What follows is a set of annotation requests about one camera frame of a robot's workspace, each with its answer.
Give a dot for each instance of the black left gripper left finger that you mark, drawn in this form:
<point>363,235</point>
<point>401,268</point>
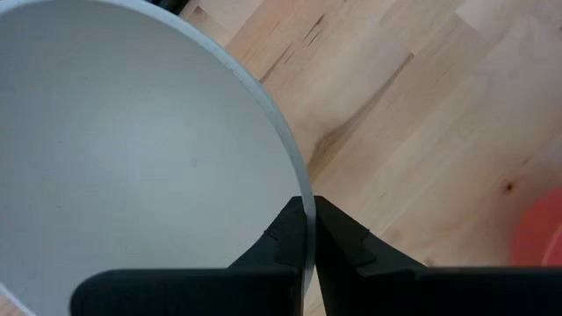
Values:
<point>197,292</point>

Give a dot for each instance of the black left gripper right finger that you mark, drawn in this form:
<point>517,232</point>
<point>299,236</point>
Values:
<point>417,292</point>

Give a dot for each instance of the red plastic bowl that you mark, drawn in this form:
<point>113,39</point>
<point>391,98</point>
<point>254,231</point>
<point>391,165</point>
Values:
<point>535,232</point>

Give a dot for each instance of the small white bowl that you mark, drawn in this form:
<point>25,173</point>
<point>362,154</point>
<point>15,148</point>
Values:
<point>131,131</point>

